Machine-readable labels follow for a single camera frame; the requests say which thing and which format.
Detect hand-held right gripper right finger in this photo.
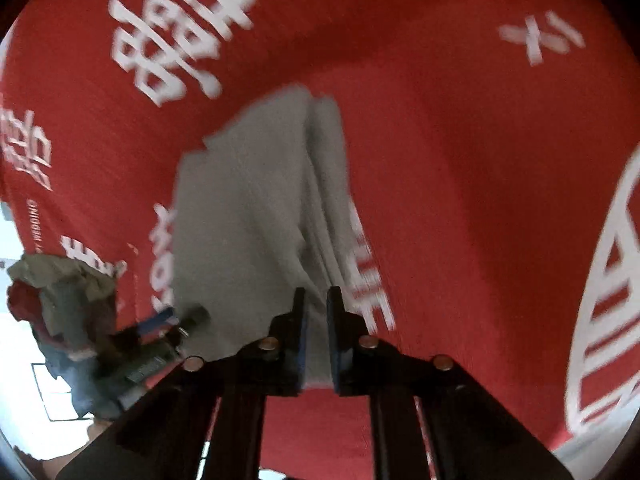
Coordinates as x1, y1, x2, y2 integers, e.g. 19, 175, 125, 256
326, 286, 576, 480

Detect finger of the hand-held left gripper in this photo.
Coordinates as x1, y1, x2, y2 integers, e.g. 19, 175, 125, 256
172, 304, 211, 335
137, 306, 179, 338

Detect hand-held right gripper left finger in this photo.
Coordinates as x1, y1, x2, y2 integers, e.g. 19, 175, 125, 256
55, 287, 308, 480

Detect red printed blanket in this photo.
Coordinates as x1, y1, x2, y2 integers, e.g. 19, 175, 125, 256
0, 0, 640, 480

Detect grey sock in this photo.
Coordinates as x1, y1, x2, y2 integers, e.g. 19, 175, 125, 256
167, 85, 383, 391

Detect pile of crumpled clothes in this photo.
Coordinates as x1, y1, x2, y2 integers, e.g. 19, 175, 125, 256
6, 254, 120, 363

